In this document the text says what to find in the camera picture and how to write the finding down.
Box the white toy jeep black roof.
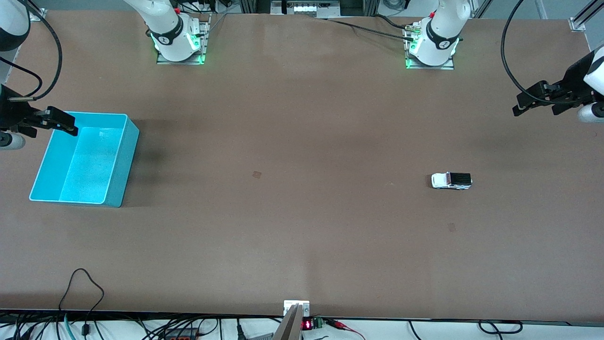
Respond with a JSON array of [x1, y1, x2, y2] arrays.
[[431, 172, 473, 190]]

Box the turquoise plastic bin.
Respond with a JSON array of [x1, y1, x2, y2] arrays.
[[29, 111, 140, 208]]

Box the silver control equipment box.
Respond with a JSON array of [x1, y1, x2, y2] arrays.
[[271, 0, 340, 18]]

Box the red black clip leads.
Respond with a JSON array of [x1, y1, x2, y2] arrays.
[[325, 319, 366, 340]]

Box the white mounting plate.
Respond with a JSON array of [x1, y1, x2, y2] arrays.
[[284, 300, 310, 317]]

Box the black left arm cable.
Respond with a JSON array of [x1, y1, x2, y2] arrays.
[[501, 0, 567, 102]]

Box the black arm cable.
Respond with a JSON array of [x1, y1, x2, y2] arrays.
[[0, 0, 63, 102], [501, 0, 567, 102]]

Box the aluminium frame profile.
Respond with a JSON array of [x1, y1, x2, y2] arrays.
[[570, 0, 604, 32], [19, 0, 48, 22]]

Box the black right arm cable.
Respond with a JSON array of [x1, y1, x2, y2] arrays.
[[0, 0, 63, 102]]

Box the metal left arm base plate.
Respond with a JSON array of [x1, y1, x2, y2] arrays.
[[405, 24, 454, 70]]

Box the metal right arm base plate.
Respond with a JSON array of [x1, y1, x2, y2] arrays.
[[157, 13, 210, 65]]

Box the thin black looped cable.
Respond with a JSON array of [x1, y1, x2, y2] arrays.
[[59, 268, 105, 336]]

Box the black base power cable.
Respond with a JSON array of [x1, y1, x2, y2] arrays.
[[326, 14, 416, 42]]

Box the black coiled floor cable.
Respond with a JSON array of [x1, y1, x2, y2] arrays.
[[478, 320, 523, 335]]

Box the grey metal camera bar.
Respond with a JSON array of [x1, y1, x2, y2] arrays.
[[273, 305, 302, 340]]

